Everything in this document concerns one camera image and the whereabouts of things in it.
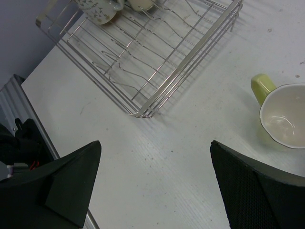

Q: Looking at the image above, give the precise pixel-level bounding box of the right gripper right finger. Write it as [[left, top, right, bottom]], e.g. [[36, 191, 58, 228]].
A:
[[210, 140, 305, 229]]

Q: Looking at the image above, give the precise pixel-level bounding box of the beige brown cup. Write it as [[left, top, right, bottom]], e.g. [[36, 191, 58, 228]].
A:
[[128, 0, 155, 12]]

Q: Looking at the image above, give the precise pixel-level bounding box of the yellow-green cup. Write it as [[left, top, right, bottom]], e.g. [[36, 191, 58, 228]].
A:
[[251, 73, 305, 149]]

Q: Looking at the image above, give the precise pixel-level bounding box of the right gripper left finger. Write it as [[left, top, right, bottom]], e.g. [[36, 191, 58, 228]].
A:
[[0, 141, 102, 229]]

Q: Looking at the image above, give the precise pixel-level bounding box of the metal wire dish rack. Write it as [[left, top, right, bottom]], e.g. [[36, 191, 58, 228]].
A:
[[35, 0, 243, 118]]

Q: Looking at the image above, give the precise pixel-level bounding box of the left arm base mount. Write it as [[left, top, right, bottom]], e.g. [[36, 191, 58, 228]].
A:
[[0, 118, 54, 179]]

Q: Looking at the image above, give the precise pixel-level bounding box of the white patterned cup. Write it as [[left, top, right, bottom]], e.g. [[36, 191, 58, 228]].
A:
[[74, 0, 125, 25]]

